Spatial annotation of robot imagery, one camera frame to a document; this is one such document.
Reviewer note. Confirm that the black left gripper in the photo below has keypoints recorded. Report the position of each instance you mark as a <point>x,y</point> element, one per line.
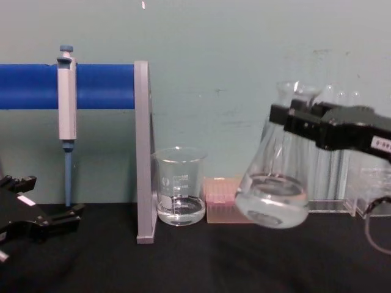
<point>15,213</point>

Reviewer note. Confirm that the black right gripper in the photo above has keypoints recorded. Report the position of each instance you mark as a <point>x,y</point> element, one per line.
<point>351,128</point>

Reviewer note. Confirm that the clear glass conical flask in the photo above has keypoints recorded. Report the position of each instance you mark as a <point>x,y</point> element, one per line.
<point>268,198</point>

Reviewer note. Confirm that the clear glass test tube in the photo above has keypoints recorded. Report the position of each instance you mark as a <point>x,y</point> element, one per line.
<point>329,92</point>
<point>342,98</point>
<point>354,98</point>

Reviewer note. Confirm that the clear acrylic test tube rack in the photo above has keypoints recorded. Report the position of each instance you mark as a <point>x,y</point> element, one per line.
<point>333,206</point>

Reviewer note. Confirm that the clear plastic box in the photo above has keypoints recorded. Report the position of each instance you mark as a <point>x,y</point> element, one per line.
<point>374,183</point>

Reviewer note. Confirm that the grey and blue pipette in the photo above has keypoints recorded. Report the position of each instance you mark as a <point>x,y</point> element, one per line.
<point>67,107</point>

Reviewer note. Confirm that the grey pipette stand blue bar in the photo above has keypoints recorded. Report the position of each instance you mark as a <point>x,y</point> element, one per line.
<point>143,152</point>

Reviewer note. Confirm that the pink pipette tip box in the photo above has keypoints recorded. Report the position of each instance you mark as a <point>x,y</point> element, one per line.
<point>218,198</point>

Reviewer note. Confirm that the clear glass beaker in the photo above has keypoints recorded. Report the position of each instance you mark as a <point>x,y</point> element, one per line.
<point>165,186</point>

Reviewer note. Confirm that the black table cloth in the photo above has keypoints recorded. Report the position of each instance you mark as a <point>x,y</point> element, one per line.
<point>214,262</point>

